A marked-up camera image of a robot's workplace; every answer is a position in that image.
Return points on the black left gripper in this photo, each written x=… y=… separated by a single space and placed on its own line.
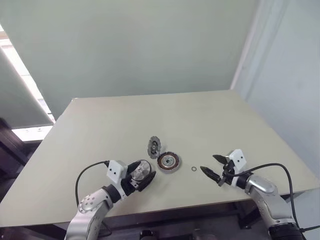
x=128 y=187

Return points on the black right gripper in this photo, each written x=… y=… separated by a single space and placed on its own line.
x=227 y=175

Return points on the silver round motor housing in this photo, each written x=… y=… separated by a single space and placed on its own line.
x=141 y=171

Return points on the grey toothed gear plate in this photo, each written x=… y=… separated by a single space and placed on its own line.
x=153 y=146

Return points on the copper wound stator disc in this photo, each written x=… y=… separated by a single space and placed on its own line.
x=168 y=162

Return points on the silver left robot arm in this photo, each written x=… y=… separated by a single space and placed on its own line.
x=87 y=207

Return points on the small dark rounded shape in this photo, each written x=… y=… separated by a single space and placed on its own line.
x=147 y=235

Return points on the dark wooden cabinet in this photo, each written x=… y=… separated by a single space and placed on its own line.
x=10 y=150

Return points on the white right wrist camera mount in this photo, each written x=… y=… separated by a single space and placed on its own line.
x=237 y=158

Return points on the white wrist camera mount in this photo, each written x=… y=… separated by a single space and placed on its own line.
x=115 y=170
x=237 y=158

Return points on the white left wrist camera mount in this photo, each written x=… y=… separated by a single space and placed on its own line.
x=115 y=170

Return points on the dark table frame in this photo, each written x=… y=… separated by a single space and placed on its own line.
x=175 y=222

